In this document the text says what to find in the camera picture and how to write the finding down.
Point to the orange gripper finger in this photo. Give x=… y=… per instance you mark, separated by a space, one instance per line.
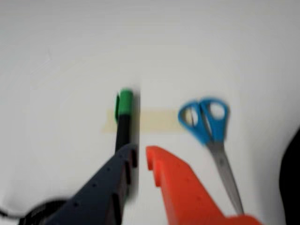
x=187 y=199

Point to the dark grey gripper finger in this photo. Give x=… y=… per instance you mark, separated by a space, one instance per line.
x=98 y=197

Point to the green capped black marker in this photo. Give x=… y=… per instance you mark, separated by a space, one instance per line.
x=125 y=103

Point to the black fabric bag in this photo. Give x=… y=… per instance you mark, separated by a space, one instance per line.
x=291 y=182

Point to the beige masking tape strip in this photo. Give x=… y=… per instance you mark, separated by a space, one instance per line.
x=157 y=122

